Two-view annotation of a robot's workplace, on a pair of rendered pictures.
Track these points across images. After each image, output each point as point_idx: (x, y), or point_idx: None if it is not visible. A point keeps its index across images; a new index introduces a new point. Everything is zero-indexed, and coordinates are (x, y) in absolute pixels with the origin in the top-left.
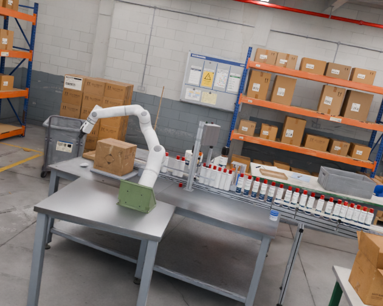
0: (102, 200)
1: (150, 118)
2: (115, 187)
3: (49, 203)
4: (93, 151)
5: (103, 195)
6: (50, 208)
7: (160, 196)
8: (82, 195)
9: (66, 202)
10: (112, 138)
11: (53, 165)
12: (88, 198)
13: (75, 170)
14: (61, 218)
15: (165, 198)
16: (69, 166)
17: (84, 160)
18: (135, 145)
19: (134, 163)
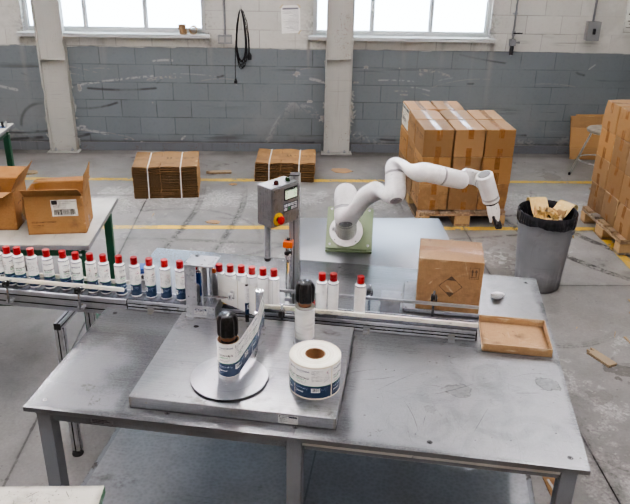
0: (391, 241)
1: (386, 172)
2: (400, 266)
3: (432, 224)
4: (550, 345)
5: (398, 248)
6: (422, 219)
7: (330, 270)
8: (419, 242)
9: (420, 229)
10: (477, 261)
11: (531, 283)
12: (407, 239)
13: (493, 283)
14: None
15: (320, 268)
16: (515, 290)
17: (524, 317)
18: (421, 255)
19: (432, 324)
